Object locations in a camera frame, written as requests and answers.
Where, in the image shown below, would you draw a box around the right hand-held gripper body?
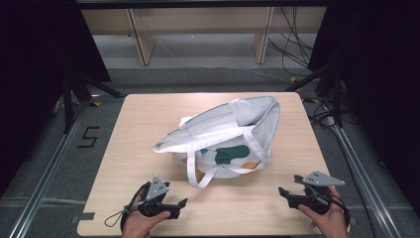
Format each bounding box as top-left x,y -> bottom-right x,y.
293,170 -> 347,215

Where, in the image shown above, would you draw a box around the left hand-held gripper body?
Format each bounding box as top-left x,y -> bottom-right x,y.
137,176 -> 173,219

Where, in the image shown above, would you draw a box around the white tote bag green orange print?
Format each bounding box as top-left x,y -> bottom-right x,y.
152,95 -> 281,189

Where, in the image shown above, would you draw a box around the person's right hand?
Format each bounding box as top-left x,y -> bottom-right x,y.
297,185 -> 350,238

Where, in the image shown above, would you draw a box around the person's left hand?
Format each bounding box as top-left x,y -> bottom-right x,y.
121,198 -> 172,238

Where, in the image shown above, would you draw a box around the black tape strip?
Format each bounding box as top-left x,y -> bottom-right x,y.
70,211 -> 96,225

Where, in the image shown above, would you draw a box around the black metal stand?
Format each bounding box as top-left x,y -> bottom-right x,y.
282,54 -> 345,129
60,69 -> 124,134

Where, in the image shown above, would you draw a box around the dark curtain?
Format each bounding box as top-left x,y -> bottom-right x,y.
0,0 -> 112,197
307,0 -> 420,217

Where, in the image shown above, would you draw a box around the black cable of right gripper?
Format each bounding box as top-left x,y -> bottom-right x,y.
329,192 -> 353,233

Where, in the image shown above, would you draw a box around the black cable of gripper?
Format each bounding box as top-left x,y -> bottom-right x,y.
329,192 -> 353,233
104,180 -> 152,231

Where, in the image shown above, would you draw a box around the aluminium floor rail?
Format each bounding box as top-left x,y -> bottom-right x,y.
323,114 -> 403,238
7,98 -> 91,238

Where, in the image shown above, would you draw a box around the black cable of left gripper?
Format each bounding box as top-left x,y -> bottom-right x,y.
104,180 -> 152,231

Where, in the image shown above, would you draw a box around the black floor cables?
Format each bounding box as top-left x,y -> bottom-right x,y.
301,94 -> 379,238

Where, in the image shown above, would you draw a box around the bundle of black hanging cables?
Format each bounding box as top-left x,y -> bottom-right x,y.
266,6 -> 315,77

